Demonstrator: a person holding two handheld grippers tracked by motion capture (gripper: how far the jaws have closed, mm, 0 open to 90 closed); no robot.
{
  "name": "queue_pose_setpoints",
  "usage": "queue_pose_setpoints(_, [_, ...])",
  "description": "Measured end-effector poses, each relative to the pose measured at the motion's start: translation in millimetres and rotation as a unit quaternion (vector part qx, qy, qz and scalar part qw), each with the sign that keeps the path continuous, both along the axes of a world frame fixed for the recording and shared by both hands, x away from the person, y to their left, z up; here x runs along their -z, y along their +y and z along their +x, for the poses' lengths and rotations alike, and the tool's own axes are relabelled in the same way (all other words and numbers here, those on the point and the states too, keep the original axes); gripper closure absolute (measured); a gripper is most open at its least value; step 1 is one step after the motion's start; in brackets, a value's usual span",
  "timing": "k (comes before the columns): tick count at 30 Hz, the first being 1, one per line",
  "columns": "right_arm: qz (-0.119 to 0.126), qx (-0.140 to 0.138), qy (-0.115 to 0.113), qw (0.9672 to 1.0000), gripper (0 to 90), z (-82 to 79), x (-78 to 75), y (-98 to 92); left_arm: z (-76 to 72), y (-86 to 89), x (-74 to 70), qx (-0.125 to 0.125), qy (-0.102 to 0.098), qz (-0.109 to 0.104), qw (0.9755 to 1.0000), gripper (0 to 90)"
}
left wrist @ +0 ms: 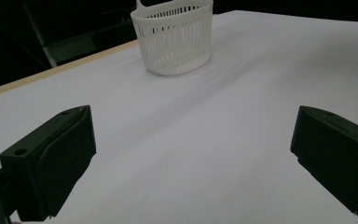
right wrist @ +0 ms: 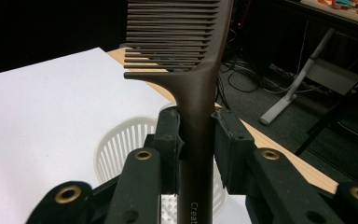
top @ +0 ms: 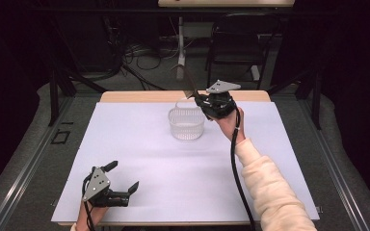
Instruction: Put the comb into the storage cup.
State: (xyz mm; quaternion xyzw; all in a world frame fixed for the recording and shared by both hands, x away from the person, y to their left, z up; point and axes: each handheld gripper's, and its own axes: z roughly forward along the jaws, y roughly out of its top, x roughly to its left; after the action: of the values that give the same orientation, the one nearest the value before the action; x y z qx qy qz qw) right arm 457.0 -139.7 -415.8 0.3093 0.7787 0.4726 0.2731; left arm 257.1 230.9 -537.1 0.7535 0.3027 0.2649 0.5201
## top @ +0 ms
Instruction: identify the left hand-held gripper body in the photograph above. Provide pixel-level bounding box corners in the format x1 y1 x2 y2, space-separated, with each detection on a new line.
81 167 132 209

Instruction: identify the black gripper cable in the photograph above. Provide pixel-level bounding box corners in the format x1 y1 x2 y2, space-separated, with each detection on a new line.
230 105 257 231
81 174 96 231

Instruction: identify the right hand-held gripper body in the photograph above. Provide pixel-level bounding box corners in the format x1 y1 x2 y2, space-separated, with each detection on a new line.
199 79 242 121

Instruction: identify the white desk leg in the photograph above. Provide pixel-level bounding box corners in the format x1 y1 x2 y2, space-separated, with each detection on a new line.
175 15 188 83
250 64 261 82

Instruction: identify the wooden table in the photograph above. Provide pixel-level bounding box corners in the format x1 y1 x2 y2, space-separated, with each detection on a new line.
57 90 313 227

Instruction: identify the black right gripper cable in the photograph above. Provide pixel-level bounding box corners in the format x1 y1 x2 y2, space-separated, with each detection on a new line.
230 105 257 231

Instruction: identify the tangle of floor cables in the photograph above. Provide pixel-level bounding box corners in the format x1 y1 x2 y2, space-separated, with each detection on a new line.
107 15 182 91

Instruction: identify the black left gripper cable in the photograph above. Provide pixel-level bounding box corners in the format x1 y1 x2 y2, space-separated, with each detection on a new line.
81 174 96 231

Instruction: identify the white plastic basket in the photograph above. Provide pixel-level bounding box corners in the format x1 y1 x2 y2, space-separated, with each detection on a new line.
168 97 207 141

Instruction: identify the person's right hand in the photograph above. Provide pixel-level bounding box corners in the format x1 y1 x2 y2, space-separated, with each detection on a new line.
215 106 247 143

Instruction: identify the black folding chair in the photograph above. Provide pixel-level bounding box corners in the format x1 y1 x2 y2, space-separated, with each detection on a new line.
204 13 283 91

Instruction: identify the aluminium floor rail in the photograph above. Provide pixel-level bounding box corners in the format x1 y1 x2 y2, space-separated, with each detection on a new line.
0 95 75 231
297 95 370 231

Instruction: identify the white table mat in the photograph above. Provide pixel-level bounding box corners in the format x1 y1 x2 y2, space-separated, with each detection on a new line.
50 101 321 224

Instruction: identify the light wooden desk top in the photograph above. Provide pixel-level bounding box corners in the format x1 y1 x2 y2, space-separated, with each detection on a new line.
157 0 296 9

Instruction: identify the person's left hand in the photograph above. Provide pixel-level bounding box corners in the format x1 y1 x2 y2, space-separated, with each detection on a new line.
76 201 109 231

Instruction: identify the black metal stand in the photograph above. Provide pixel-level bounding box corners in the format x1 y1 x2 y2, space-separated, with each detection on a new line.
47 68 110 128
265 67 324 131

